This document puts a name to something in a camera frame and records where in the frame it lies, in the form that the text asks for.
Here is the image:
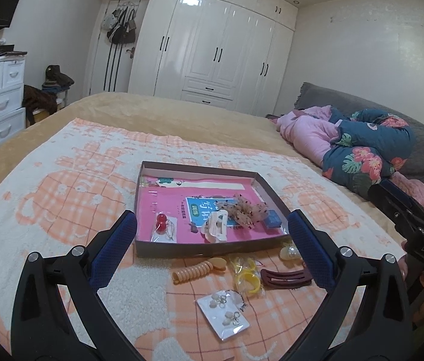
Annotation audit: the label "white pink hair claw clip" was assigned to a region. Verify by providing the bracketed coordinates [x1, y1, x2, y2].
[200, 209, 228, 244]

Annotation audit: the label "tan bed cover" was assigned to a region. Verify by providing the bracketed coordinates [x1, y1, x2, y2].
[0, 90, 401, 241]

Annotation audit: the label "dark cardboard box tray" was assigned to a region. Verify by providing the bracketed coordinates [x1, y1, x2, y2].
[135, 161, 290, 258]

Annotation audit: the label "maroon hair barrette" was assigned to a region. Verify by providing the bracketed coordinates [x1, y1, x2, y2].
[260, 268, 312, 289]

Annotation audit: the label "peach spiral hair clip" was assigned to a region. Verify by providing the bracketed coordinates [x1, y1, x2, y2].
[172, 258, 227, 284]

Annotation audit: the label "white door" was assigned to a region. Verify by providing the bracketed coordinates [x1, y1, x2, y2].
[82, 0, 149, 96]

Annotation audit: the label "pink knitted cloth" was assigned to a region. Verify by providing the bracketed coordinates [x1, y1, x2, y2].
[390, 172, 424, 208]

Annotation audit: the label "pink padded garment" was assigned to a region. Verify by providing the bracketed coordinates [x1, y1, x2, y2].
[275, 105, 339, 167]

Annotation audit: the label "beige dotted mesh hair bow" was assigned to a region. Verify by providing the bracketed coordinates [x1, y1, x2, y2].
[216, 194, 268, 229]

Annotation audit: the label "orange white fleece blanket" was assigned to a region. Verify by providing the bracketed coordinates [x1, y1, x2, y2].
[0, 119, 403, 360]

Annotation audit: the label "blue floral quilt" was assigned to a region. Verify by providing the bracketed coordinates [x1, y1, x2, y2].
[322, 108, 416, 199]

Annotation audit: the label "small blue box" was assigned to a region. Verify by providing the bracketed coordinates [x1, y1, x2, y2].
[263, 213, 282, 229]

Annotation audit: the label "white wardrobe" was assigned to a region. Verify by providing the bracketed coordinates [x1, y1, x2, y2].
[128, 0, 297, 116]

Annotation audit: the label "bags hanging on door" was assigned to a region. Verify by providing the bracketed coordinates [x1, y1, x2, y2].
[101, 6, 137, 45]

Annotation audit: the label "person's right hand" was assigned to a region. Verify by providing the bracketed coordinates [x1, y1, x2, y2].
[398, 254, 424, 329]

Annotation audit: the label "pearl earrings card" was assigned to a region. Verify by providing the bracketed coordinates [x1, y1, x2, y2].
[196, 290, 250, 341]

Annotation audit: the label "yellow rings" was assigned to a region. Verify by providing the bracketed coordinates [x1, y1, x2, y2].
[228, 254, 266, 297]

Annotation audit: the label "pile of dark clothes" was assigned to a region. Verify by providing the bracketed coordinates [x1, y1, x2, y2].
[21, 65, 75, 125]

